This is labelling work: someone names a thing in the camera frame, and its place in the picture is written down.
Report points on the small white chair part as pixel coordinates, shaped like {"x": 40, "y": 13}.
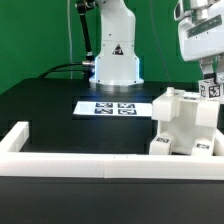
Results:
{"x": 161, "y": 145}

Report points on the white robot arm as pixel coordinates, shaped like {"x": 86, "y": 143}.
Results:
{"x": 116, "y": 66}

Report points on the white U-shaped fence frame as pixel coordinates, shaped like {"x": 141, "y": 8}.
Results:
{"x": 15, "y": 162}

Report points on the white marker base sheet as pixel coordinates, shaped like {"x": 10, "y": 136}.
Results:
{"x": 91, "y": 108}

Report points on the white chair seat block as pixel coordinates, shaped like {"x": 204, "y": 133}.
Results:
{"x": 185, "y": 134}

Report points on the white chair back frame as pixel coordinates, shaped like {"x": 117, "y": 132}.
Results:
{"x": 176, "y": 103}

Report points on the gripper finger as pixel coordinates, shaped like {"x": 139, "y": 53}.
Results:
{"x": 220, "y": 69}
{"x": 206, "y": 65}

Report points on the white tagged cube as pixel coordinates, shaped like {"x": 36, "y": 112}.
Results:
{"x": 208, "y": 89}

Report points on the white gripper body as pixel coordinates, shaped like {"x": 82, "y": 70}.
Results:
{"x": 200, "y": 28}

